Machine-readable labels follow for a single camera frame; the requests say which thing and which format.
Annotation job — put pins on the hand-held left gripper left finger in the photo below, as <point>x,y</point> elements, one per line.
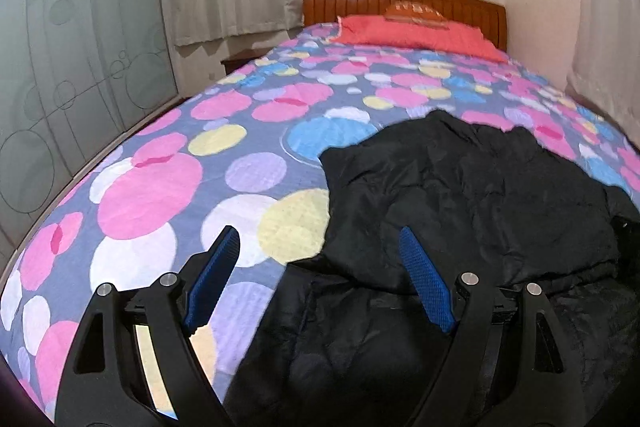
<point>212,274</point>

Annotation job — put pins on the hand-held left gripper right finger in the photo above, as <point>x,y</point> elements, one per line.
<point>425,277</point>

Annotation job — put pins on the black puffer jacket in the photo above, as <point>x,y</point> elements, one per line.
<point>450,187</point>

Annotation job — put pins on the polka dot bedsheet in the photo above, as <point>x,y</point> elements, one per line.
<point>150,207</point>

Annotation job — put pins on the wooden nightstand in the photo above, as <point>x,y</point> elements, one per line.
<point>242,59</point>

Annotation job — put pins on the red pillow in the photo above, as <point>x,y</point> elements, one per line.
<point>400,36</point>

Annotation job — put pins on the frosted glass wardrobe door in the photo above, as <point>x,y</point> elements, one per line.
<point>75,57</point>

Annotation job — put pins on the orange cushion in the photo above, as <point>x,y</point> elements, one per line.
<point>415,12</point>

